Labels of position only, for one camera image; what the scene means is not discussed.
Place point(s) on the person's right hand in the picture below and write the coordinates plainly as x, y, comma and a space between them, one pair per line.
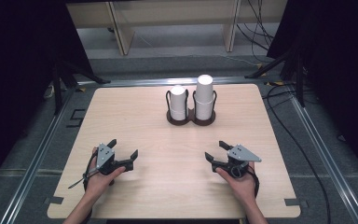
244, 188

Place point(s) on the black tripod stand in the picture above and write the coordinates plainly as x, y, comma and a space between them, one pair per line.
57, 90
300, 81

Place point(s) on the pale wooden shelf unit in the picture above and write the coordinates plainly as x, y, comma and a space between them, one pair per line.
174, 12

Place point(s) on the black tape strip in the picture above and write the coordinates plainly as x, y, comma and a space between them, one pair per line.
56, 200
293, 202

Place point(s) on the metal floor rail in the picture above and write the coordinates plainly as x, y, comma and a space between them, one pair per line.
34, 165
329, 161
136, 82

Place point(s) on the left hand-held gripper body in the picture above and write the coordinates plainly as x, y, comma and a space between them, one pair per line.
105, 155

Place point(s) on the dark double cup holder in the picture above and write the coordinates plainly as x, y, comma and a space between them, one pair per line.
191, 119

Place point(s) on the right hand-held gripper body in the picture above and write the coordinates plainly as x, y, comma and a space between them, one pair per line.
240, 154

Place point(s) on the black curtain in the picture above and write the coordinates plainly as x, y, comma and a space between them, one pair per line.
345, 62
15, 77

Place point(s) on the person's left hand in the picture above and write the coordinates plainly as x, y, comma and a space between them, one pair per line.
98, 183

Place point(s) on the black floor tape mark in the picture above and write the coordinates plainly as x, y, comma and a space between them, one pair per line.
80, 116

